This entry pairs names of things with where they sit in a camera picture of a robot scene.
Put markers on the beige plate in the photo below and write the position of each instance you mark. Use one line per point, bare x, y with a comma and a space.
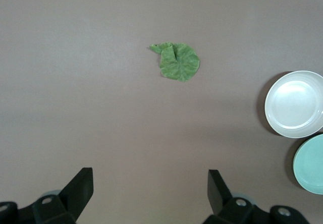
292, 103

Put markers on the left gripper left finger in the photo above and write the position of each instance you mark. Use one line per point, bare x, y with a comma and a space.
78, 191

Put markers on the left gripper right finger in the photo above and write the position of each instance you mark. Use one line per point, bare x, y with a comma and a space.
218, 193

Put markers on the green lettuce leaf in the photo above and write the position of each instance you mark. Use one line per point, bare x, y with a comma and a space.
179, 65

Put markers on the green plate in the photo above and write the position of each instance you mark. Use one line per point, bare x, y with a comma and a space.
311, 166

